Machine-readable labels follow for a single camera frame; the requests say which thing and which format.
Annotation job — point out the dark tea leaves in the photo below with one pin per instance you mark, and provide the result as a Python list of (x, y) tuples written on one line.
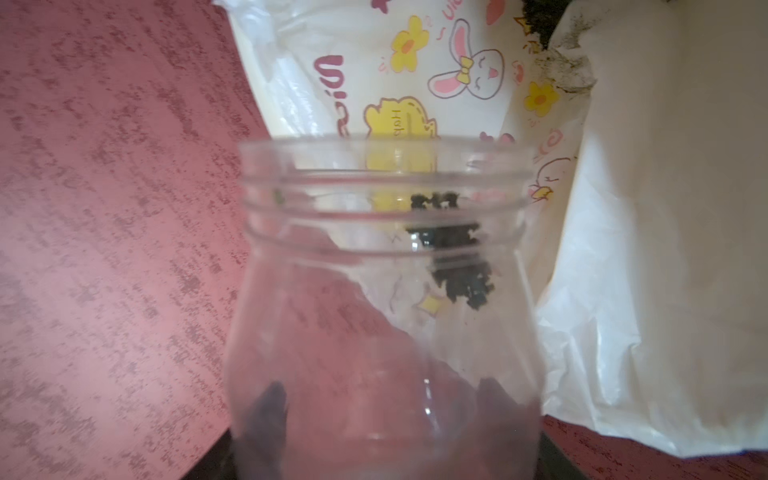
[(457, 265)]

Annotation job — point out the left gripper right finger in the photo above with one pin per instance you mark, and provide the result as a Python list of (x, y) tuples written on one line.
[(510, 439)]

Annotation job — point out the clear plastic jar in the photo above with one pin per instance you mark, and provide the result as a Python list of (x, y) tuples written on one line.
[(380, 368)]

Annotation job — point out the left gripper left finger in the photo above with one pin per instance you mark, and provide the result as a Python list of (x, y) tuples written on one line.
[(257, 452)]

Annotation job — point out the white printed bin liner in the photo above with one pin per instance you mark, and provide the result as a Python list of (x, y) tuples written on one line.
[(643, 127)]

